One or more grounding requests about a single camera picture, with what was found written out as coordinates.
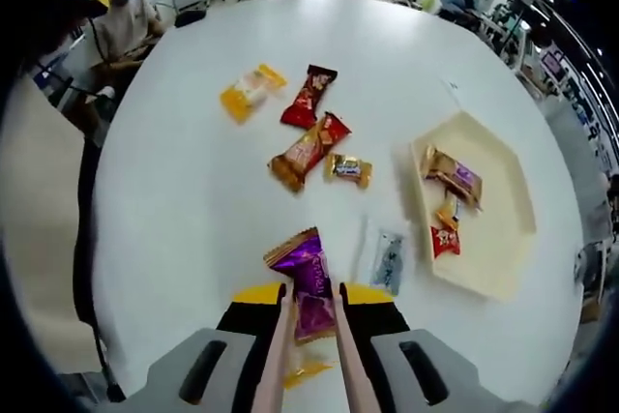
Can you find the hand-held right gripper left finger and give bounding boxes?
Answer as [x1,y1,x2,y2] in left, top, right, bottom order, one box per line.
[96,280,286,413]

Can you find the dark red food bar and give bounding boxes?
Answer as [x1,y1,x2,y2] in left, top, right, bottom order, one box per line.
[280,63,339,130]

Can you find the small gold striped food candy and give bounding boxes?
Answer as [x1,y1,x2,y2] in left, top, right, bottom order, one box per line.
[434,194,465,230]

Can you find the orange red food bar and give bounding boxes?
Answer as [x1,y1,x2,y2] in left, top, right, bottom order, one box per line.
[268,111,353,194]

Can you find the red square food packet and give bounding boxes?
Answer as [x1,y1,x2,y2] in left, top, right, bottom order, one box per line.
[428,223,463,259]

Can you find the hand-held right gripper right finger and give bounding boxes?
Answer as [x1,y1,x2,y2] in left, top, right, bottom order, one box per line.
[338,280,533,413]

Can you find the cream hexagonal container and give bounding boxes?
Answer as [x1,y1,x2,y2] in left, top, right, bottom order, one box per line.
[410,110,538,303]

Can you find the black flat device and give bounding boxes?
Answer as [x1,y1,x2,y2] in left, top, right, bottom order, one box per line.
[173,9,207,30]

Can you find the orange yellow food packet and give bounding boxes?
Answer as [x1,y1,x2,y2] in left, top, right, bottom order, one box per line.
[282,354,335,390]

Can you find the pink food tongs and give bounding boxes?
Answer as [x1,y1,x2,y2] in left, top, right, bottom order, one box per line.
[251,281,383,413]

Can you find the wide gold food candy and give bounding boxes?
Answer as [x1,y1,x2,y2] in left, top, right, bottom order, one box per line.
[322,151,373,191]

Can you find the yellow white food packet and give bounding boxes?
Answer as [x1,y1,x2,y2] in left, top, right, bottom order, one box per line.
[220,63,289,125]

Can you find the clear food packet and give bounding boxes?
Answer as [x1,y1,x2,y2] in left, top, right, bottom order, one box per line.
[368,228,406,296]

